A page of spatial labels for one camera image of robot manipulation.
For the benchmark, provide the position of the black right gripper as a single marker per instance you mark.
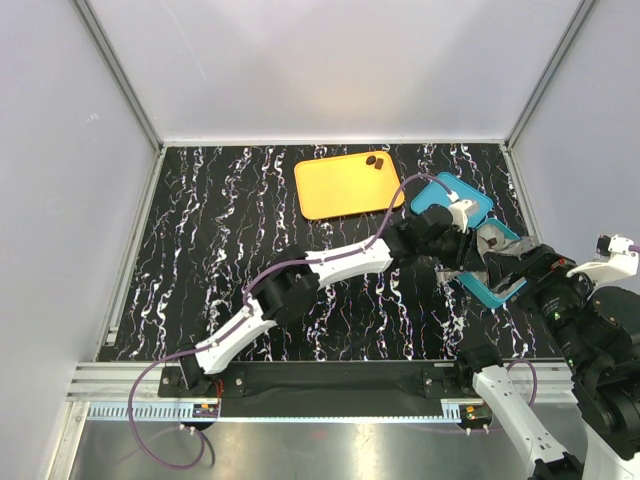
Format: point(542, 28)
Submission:
point(543, 268)

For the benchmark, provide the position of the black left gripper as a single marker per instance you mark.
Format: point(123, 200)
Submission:
point(458, 258)

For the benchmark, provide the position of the teal tin box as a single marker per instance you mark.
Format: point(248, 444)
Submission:
point(479, 288)

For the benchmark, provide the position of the teal tin lid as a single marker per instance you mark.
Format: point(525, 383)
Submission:
point(435, 194)

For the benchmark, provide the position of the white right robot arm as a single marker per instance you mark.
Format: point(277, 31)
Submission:
point(595, 326)

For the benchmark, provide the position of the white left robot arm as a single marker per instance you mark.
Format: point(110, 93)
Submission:
point(287, 289)

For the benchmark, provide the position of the orange plastic tray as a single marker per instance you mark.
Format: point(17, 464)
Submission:
point(345, 185)

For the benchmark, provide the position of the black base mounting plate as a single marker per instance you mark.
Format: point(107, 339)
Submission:
point(323, 389)

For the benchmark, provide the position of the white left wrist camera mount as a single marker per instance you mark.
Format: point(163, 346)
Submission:
point(465, 214)

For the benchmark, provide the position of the aluminium cable duct rail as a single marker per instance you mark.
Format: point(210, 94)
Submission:
point(154, 411)

